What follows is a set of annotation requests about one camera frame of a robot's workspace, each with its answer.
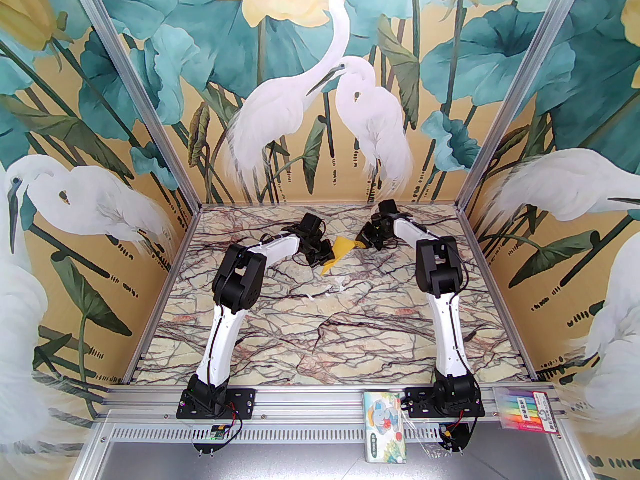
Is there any aluminium frame rail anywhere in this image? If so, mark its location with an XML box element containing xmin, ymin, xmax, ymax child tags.
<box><xmin>95</xmin><ymin>383</ymin><xmax>573</xmax><ymax>421</ymax></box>

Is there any aluminium table side rail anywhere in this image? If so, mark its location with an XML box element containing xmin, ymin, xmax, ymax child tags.
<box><xmin>456</xmin><ymin>207</ymin><xmax>540</xmax><ymax>384</ymax></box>
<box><xmin>120</xmin><ymin>207</ymin><xmax>203</xmax><ymax>385</ymax></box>

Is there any cartoon print tissue pack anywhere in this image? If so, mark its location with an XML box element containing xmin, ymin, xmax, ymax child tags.
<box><xmin>361</xmin><ymin>391</ymin><xmax>407</xmax><ymax>465</ymax></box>

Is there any clear plastic bag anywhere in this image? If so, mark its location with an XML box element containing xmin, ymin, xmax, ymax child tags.
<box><xmin>407</xmin><ymin>415</ymin><xmax>443</xmax><ymax>461</ymax></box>

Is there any perforated metal strip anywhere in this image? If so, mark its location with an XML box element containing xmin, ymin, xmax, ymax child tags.
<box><xmin>97</xmin><ymin>422</ymin><xmax>563</xmax><ymax>443</ymax></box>

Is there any red black power cable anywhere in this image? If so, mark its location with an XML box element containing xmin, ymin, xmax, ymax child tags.
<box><xmin>220</xmin><ymin>402</ymin><xmax>247</xmax><ymax>442</ymax></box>
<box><xmin>439</xmin><ymin>408</ymin><xmax>482</xmax><ymax>443</ymax></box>

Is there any pack of coloured markers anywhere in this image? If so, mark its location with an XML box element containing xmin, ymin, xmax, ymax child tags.
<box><xmin>492</xmin><ymin>387</ymin><xmax>564</xmax><ymax>437</ymax></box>

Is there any left black wrist camera box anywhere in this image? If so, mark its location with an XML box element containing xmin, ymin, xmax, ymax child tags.
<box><xmin>299</xmin><ymin>213</ymin><xmax>326</xmax><ymax>239</ymax></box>

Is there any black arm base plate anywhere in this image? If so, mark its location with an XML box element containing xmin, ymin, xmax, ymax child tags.
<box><xmin>177</xmin><ymin>387</ymin><xmax>257</xmax><ymax>422</ymax></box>
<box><xmin>402</xmin><ymin>387</ymin><xmax>487</xmax><ymax>420</ymax></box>

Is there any black curved bracket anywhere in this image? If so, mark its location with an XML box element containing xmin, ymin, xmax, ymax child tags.
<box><xmin>436</xmin><ymin>418</ymin><xmax>477</xmax><ymax>455</ymax></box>

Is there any aluminium frame post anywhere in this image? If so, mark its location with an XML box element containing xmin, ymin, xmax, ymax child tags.
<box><xmin>64</xmin><ymin>0</ymin><xmax>202</xmax><ymax>210</ymax></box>
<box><xmin>457</xmin><ymin>0</ymin><xmax>594</xmax><ymax>210</ymax></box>

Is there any yellow square paper sheet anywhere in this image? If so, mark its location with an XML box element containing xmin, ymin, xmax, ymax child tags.
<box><xmin>320</xmin><ymin>235</ymin><xmax>368</xmax><ymax>275</ymax></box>

